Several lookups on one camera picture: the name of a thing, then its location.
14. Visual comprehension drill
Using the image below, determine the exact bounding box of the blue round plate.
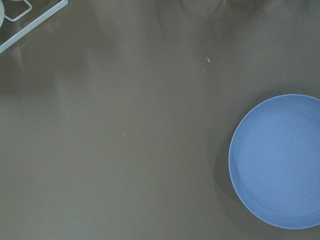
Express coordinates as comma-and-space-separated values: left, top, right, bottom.
228, 94, 320, 230

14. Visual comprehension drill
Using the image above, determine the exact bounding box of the white wire cup rack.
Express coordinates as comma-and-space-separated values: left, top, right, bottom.
0, 0, 69, 53

